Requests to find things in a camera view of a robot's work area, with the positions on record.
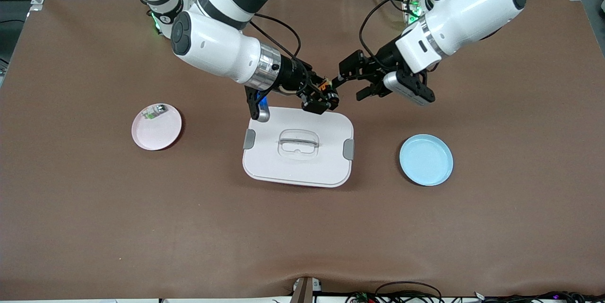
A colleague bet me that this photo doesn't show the white lidded storage box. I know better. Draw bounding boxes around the white lidded storage box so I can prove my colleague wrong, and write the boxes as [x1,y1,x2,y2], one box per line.
[242,106,355,188]

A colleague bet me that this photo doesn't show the light blue round plate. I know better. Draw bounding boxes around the light blue round plate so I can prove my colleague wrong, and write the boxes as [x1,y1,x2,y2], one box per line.
[399,134,454,186]

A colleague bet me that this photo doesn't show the pink round plate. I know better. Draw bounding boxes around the pink round plate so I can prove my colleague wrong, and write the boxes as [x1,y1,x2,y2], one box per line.
[131,103,183,151]

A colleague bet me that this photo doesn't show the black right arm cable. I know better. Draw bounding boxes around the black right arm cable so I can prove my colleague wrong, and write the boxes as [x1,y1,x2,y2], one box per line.
[250,12,303,105]

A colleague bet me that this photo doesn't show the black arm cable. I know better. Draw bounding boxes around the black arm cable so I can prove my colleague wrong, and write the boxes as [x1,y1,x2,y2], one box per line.
[250,12,303,105]
[359,0,428,60]

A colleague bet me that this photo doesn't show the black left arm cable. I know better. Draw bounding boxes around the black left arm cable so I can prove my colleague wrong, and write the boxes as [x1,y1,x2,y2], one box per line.
[359,0,428,60]

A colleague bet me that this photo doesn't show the white and green switch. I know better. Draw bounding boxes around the white and green switch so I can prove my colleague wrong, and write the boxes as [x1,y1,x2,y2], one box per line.
[142,104,170,120]

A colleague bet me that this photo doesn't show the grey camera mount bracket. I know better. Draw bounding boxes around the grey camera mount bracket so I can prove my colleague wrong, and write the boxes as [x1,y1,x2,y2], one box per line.
[291,277,322,303]

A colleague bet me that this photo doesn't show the tangled coloured wires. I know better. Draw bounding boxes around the tangled coloured wires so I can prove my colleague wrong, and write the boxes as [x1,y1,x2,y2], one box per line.
[345,291,379,303]

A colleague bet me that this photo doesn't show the black cable loop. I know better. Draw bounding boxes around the black cable loop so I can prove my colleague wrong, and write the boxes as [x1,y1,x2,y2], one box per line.
[375,281,443,303]

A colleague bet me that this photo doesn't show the black cable bundle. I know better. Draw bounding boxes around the black cable bundle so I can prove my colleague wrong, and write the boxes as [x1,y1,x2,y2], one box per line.
[473,291,605,303]

